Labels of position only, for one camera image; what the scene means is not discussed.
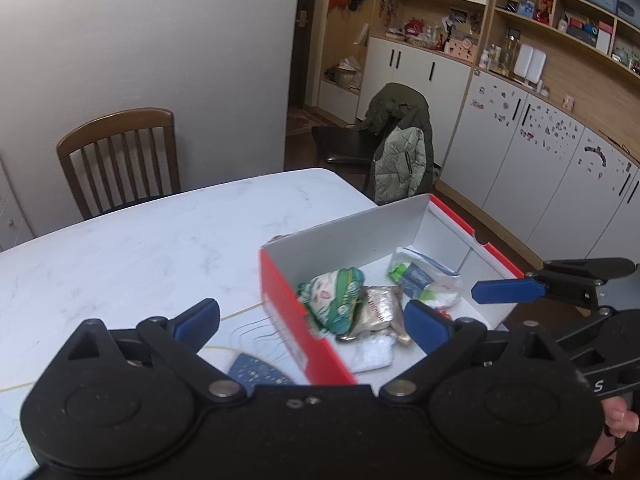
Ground white green tissue pack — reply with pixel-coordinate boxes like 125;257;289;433
387;247;462;309

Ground silver foil snack packet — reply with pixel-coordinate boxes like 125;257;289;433
336;285;411;346

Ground white granule plastic bag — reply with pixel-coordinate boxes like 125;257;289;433
345;334;396;374

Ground green white snack bag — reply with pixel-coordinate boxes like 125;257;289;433
297;266;364;336

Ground person's right hand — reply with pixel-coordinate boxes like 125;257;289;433
588;396;639;471

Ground red cardboard shoe box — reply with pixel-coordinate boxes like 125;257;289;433
259;195;521;390

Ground green jacket on chair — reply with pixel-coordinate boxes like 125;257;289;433
356;82;435;205

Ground brown wooden chair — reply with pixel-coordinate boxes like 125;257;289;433
56;107;182;220

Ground white wooden sideboard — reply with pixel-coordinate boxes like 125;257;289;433
0;164;34;252

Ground white wall cabinets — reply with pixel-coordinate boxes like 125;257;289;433
314;0;640;266

